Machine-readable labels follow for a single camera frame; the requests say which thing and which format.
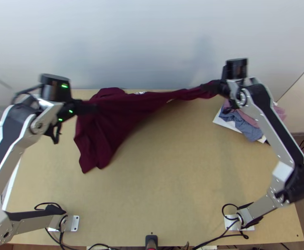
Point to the maroon t-shirt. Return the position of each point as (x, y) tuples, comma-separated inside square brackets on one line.
[(110, 117)]

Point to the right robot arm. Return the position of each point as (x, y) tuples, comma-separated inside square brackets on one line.
[(277, 122)]

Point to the pile of folded clothes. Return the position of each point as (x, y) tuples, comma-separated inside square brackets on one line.
[(241, 125)]

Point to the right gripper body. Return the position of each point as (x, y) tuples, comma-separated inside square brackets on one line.
[(216, 89)]

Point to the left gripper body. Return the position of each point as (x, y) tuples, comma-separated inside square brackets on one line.
[(85, 108)]

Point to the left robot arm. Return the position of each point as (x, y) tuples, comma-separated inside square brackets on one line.
[(10, 145)]

